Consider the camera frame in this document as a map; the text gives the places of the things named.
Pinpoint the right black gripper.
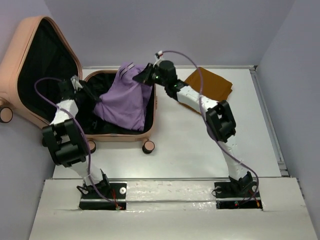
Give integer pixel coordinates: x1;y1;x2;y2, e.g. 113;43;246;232
133;63;169;87

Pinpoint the purple garment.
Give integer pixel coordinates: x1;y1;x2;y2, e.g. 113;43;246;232
93;62;153;131

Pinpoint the pink hard-shell suitcase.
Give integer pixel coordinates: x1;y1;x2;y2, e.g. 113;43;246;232
0;15;157;154

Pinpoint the mustard brown cloth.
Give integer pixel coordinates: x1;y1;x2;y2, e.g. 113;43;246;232
177;67;233;113

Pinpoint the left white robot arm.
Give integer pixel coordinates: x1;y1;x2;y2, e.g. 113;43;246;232
34;75;111;199

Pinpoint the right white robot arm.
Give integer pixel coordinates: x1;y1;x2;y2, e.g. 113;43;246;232
133;60;253;197

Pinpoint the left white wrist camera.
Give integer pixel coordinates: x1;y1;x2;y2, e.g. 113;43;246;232
70;75;83;91

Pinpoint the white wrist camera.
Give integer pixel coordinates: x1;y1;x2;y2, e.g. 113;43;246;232
70;75;83;91
153;50;164;66

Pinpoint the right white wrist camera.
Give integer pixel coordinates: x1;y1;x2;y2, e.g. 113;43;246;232
153;50;164;66

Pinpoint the aluminium rail front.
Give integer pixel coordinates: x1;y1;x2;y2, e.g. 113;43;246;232
108;177;230;182

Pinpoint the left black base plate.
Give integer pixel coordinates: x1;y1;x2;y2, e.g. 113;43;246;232
76;181;127;211

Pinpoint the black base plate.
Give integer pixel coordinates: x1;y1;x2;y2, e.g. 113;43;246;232
211;181;263;210
76;181;127;211

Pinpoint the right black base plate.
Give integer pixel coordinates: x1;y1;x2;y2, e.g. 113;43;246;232
211;181;263;210

